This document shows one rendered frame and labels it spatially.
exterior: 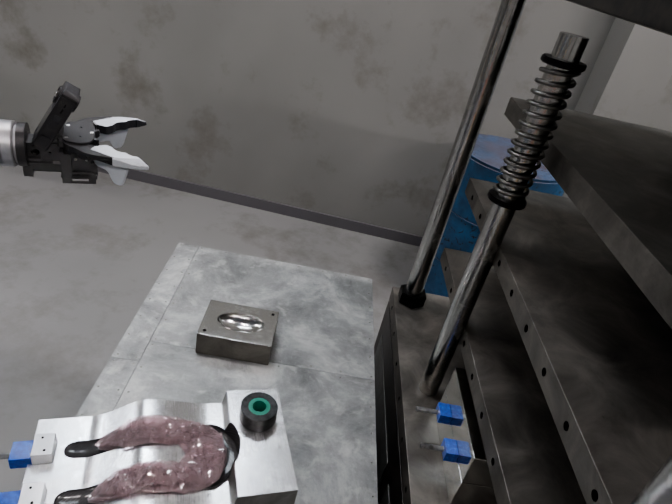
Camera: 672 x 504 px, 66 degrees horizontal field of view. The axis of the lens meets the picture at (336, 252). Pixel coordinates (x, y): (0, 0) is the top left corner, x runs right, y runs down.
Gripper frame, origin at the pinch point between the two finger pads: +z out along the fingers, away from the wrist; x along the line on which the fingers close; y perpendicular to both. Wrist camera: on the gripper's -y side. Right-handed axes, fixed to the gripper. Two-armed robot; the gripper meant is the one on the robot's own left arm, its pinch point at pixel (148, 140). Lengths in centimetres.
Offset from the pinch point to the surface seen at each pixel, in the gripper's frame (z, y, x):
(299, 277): 51, 71, -36
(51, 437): -18, 55, 23
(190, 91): 36, 107, -249
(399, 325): 79, 69, -10
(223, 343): 19, 61, -2
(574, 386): 63, 9, 53
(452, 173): 86, 20, -27
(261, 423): 22, 48, 30
